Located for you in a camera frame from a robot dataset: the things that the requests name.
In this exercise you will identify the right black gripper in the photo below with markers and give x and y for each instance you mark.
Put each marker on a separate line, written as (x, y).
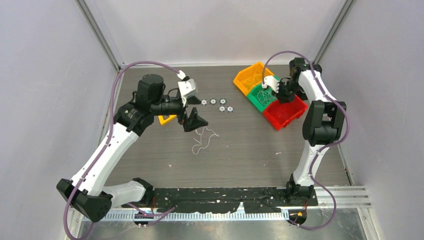
(283, 98)

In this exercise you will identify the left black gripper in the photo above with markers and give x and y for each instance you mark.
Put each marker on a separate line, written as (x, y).
(193, 121)

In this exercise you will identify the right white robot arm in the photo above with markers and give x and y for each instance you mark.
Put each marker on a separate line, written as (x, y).
(322, 126)

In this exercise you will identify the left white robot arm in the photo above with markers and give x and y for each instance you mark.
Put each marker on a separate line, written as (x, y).
(86, 190)

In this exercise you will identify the red plastic bin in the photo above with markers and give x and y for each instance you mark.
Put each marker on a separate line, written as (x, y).
(280, 115)

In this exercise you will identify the green plastic bin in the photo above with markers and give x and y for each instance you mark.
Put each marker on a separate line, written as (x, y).
(259, 97)

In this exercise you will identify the yellow triangular plastic stand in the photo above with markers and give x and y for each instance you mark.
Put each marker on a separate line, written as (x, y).
(164, 119)

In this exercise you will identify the orange plastic bin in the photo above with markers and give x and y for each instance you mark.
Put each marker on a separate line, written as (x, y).
(244, 78)

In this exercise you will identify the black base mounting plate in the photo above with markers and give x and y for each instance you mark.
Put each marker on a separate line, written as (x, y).
(221, 200)

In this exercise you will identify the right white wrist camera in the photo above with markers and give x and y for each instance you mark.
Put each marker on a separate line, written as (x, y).
(271, 82)

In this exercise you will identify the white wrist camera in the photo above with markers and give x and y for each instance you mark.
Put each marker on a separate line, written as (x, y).
(271, 82)
(187, 88)

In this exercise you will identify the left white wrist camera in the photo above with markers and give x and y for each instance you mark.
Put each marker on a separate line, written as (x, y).
(187, 88)

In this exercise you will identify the white perforated cable duct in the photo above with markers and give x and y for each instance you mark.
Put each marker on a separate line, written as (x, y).
(127, 216)

